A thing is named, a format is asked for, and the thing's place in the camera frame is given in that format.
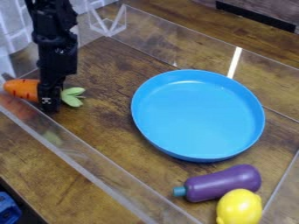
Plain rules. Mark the yellow toy lemon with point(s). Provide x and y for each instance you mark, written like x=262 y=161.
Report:
x=239 y=207

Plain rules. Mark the blue object at corner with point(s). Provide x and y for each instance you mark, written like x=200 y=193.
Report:
x=9 y=210

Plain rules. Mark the clear acrylic enclosure wall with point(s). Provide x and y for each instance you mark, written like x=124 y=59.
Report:
x=80 y=164

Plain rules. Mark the purple toy eggplant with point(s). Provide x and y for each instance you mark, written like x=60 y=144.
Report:
x=211 y=186

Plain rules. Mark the orange toy carrot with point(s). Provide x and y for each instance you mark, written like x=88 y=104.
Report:
x=24 y=88

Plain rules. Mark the dark baseboard strip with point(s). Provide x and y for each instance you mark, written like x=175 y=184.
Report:
x=256 y=16

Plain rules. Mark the blue round tray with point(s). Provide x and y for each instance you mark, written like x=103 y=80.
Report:
x=198 y=115

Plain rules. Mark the white patterned curtain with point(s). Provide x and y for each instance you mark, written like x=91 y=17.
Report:
x=15 y=23

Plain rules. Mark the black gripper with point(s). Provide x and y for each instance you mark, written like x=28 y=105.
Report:
x=53 y=17

